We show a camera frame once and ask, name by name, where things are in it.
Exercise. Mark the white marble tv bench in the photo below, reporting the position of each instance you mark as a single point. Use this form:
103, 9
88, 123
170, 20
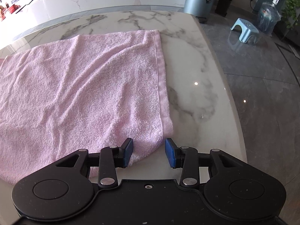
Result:
38, 13

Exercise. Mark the light blue plastic stool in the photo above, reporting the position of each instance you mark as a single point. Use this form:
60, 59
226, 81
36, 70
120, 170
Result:
248, 30

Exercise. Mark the red box on bench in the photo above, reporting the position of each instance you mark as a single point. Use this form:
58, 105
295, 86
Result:
13, 8

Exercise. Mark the green leafy plant right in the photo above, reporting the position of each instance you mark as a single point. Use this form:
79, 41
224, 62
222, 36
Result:
290, 13

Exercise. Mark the clear water jug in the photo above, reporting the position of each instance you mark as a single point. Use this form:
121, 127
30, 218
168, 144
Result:
268, 16

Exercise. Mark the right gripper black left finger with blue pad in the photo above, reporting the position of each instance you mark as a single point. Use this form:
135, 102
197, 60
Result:
68, 185

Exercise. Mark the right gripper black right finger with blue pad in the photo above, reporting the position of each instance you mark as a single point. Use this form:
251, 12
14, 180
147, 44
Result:
229, 187

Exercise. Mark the pink terry towel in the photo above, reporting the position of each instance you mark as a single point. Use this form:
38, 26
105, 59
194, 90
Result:
87, 92

